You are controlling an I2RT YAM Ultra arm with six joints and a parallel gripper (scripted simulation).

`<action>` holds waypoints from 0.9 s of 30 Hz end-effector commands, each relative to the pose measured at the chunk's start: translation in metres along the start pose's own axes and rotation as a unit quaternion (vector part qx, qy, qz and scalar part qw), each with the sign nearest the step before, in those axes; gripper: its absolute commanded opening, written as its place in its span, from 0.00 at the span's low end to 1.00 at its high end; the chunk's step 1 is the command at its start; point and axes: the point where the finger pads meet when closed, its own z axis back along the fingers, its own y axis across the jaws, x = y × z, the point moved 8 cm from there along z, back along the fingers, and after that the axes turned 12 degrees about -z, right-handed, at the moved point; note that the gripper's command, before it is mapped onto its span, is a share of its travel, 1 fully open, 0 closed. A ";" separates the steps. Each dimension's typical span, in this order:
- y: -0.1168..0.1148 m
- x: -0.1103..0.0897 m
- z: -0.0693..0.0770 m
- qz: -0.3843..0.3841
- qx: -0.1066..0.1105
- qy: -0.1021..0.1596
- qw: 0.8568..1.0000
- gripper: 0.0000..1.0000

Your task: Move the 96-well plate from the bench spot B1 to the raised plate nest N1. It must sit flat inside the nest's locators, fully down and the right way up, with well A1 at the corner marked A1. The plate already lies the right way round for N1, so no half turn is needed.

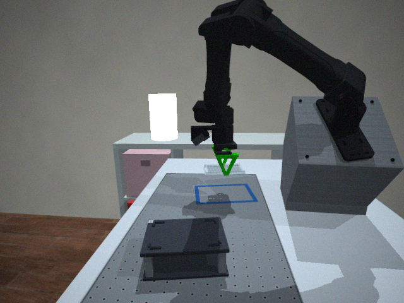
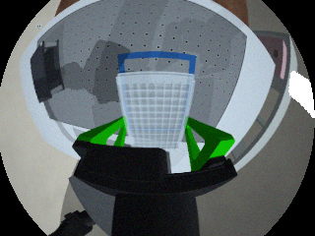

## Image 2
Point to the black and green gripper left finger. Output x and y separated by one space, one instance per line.
100 134

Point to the blue tape square outline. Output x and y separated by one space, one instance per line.
156 54

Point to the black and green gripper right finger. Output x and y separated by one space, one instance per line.
217 143

